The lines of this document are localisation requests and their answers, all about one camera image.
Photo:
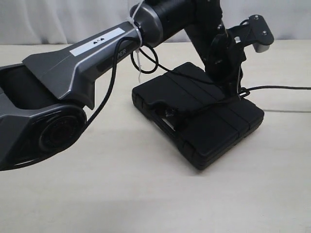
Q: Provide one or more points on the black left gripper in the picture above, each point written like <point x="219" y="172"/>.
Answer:
<point x="223" y="62"/>

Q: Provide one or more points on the black plastic carrying case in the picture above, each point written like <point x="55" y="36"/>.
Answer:
<point x="191" y="112"/>

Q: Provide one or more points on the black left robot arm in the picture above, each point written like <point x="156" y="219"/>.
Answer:
<point x="42" y="99"/>

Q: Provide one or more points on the white zip tie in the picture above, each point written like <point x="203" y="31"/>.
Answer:
<point x="131" y="20"/>

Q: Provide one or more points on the white backdrop curtain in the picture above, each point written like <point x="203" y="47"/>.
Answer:
<point x="26" y="22"/>

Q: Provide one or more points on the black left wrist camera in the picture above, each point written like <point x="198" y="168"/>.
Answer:
<point x="256" y="32"/>

